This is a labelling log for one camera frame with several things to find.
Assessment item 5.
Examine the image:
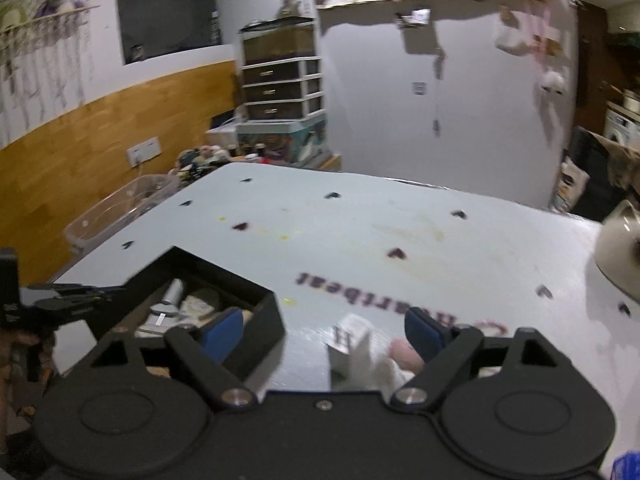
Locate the black storage box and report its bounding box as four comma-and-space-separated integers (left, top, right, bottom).
88, 247, 285, 380

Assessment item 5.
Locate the white suction cup hook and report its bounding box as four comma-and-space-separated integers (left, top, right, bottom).
331, 356, 414, 396

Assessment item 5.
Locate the pink round small object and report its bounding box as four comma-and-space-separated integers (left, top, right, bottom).
388, 338, 424, 375

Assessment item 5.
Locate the round cream tape measure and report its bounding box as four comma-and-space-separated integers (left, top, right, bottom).
179, 288, 220, 323

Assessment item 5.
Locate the grey cylinder tube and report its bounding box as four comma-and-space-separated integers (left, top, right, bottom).
160, 278, 184, 307

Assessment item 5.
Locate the clear plastic storage bin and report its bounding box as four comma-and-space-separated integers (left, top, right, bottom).
63, 174, 179, 256

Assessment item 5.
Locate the white cat shaped lamp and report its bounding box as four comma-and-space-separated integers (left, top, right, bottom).
594, 200, 640, 302

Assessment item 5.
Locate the teal patterned storage box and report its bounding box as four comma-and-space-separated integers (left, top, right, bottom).
235, 113, 329, 167

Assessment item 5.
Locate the dark chair with clothes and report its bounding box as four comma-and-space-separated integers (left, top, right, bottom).
567, 127, 639, 221

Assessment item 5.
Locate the white three drawer cabinet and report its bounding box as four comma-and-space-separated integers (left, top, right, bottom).
241, 56, 324, 122

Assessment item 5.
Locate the glass fish tank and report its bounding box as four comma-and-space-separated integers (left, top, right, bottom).
239, 16, 316, 65

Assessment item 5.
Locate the white double wall socket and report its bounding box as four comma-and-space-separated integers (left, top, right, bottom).
126, 136, 162, 168

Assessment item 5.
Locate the wall hook rack with decorations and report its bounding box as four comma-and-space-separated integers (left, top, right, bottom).
1, 0, 98, 148

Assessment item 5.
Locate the white plush wall toy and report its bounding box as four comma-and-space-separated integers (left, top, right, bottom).
540, 70, 566, 96

